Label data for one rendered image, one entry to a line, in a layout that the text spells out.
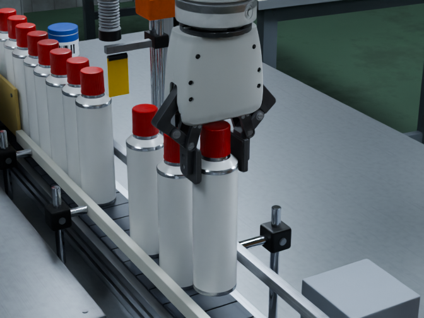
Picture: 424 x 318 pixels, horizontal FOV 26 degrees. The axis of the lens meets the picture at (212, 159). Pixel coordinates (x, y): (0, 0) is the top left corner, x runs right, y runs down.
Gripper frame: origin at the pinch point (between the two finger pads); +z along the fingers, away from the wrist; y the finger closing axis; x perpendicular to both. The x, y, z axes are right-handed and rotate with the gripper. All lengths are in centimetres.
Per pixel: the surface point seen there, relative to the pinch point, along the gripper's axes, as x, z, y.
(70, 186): -34.8, 17.2, 4.1
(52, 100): -44.4, 7.4, 2.5
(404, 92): -227, 109, -236
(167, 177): -7.7, 5.0, 2.0
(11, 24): -65, 1, 1
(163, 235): -8.5, 13.1, 2.4
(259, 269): 4.9, 12.5, -3.0
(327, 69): -273, 109, -225
